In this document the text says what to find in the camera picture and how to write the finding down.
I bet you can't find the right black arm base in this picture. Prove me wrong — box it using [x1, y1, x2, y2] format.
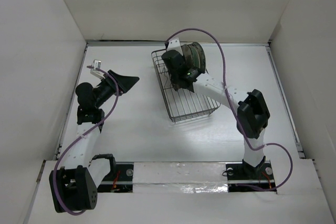
[222, 161, 276, 193]

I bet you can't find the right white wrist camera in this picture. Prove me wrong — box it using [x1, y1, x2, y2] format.
[166, 37, 183, 55]

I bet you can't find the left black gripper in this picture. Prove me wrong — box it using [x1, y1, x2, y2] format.
[93, 70, 138, 108]

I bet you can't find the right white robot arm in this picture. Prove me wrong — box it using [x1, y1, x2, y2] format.
[162, 43, 270, 178]

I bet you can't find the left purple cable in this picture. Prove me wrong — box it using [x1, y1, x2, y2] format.
[48, 66, 121, 216]

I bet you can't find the grey wire dish rack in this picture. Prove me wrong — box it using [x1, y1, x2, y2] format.
[151, 49, 220, 123]

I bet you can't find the purple cable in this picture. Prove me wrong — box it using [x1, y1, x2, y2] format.
[48, 66, 121, 216]
[165, 27, 295, 192]

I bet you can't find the brown striped rim plate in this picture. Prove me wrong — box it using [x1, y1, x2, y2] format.
[170, 75, 190, 91]

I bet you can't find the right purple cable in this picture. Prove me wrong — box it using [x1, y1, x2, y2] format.
[165, 27, 295, 192]

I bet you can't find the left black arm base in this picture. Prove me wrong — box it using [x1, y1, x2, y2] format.
[98, 162, 134, 193]

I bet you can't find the blue floral white plate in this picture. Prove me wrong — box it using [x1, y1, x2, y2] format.
[192, 42, 206, 73]

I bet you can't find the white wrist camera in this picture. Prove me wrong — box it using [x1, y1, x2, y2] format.
[166, 37, 183, 55]
[87, 59, 104, 79]

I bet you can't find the dark rim cream plate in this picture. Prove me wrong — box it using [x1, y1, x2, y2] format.
[181, 44, 194, 69]

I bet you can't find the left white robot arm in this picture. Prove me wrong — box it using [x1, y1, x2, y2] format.
[49, 67, 140, 216]

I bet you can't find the light green glass plate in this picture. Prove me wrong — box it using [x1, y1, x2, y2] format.
[190, 46, 201, 69]

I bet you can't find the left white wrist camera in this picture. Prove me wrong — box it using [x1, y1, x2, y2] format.
[87, 59, 104, 79]

